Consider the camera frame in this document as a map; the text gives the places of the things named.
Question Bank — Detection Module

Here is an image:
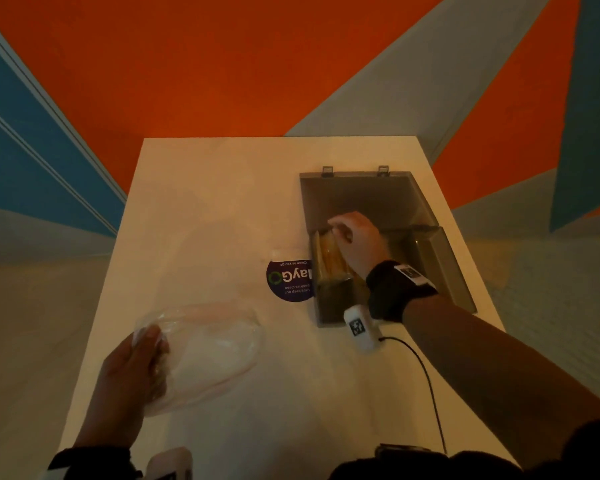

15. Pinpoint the person's right hand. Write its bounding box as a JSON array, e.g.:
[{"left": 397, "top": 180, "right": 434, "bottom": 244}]
[{"left": 327, "top": 210, "right": 394, "bottom": 281}]

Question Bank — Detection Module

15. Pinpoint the person's left hand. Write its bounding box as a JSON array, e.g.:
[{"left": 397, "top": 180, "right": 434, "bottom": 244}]
[{"left": 73, "top": 324, "right": 171, "bottom": 450}]

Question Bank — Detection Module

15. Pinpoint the yellow item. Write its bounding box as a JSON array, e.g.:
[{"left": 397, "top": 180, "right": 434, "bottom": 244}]
[{"left": 313, "top": 229, "right": 355, "bottom": 289}]

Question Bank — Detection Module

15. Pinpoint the grey plastic storage box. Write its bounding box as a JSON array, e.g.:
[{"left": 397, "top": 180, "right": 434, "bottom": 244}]
[{"left": 299, "top": 166, "right": 479, "bottom": 329}]

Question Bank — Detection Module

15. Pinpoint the clear plastic zip bag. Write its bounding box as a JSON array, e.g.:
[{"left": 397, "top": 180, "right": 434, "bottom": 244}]
[{"left": 132, "top": 303, "right": 264, "bottom": 417}]

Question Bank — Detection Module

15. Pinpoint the person's dark clothing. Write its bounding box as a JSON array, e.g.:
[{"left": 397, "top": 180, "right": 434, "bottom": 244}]
[{"left": 329, "top": 419, "right": 600, "bottom": 480}]

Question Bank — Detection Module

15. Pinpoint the black right wristband with markers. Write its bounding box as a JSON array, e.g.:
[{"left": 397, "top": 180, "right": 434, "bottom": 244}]
[{"left": 365, "top": 260, "right": 439, "bottom": 325}]

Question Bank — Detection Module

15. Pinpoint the black wristband with markers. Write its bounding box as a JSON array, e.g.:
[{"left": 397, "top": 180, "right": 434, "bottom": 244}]
[
  {"left": 365, "top": 260, "right": 439, "bottom": 325},
  {"left": 37, "top": 446, "right": 144, "bottom": 480}
]

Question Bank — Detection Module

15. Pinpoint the black left wristband with markers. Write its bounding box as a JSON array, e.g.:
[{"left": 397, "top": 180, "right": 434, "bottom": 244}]
[{"left": 37, "top": 446, "right": 144, "bottom": 480}]

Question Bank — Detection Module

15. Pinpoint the round purple sticker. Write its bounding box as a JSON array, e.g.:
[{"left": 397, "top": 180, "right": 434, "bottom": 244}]
[{"left": 265, "top": 251, "right": 315, "bottom": 303}]

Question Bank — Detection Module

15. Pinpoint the black waist device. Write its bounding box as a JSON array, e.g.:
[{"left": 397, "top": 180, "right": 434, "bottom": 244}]
[{"left": 374, "top": 443, "right": 435, "bottom": 459}]

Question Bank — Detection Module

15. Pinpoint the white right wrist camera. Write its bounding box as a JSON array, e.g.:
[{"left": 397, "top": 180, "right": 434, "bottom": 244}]
[{"left": 343, "top": 304, "right": 383, "bottom": 353}]

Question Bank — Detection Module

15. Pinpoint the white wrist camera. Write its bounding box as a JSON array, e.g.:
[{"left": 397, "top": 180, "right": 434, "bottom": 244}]
[
  {"left": 142, "top": 447, "right": 194, "bottom": 480},
  {"left": 343, "top": 304, "right": 383, "bottom": 353}
]

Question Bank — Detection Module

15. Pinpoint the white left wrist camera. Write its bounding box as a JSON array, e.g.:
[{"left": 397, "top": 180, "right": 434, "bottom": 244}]
[{"left": 142, "top": 447, "right": 194, "bottom": 480}]

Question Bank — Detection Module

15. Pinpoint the black cable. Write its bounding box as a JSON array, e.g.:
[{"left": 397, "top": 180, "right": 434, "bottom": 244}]
[{"left": 378, "top": 336, "right": 449, "bottom": 456}]

